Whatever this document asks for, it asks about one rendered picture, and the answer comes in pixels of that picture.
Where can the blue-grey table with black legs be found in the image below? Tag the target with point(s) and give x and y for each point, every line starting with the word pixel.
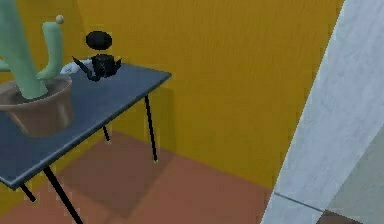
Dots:
pixel 110 96

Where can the small white object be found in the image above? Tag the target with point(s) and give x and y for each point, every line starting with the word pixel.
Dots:
pixel 68 68

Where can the green cactus in brown pot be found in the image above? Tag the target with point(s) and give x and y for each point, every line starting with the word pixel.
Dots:
pixel 23 66

